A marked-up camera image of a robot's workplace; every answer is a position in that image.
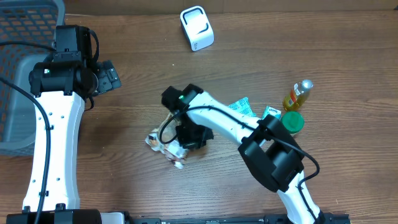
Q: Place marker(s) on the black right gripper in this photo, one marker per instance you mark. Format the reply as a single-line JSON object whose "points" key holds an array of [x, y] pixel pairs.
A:
{"points": [[191, 142]]}

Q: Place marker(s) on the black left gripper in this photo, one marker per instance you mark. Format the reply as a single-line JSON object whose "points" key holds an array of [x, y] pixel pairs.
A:
{"points": [[107, 76]]}

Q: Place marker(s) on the brown snack bag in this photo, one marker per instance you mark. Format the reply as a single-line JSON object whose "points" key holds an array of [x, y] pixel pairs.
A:
{"points": [[173, 151]]}

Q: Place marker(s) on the teal wafer packet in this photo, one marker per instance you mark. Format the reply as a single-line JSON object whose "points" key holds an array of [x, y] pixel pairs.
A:
{"points": [[243, 106]]}

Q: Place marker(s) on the teal tissue pack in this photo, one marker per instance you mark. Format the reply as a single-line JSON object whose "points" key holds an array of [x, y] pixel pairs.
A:
{"points": [[272, 111]]}

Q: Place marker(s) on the green lidded jar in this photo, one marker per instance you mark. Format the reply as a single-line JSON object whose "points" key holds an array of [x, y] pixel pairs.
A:
{"points": [[293, 121]]}

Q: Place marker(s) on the yellow dish soap bottle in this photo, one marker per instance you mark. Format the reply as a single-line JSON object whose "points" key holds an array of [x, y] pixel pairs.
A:
{"points": [[298, 95]]}

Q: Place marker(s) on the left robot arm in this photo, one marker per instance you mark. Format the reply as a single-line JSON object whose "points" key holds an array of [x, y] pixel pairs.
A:
{"points": [[59, 89]]}

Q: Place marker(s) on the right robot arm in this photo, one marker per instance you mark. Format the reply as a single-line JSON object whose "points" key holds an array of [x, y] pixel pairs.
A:
{"points": [[269, 151]]}

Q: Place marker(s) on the white barcode scanner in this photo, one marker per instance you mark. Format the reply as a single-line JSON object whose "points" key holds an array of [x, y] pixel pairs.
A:
{"points": [[197, 28]]}

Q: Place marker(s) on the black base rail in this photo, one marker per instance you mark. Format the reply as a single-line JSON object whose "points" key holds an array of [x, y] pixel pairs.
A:
{"points": [[267, 219]]}

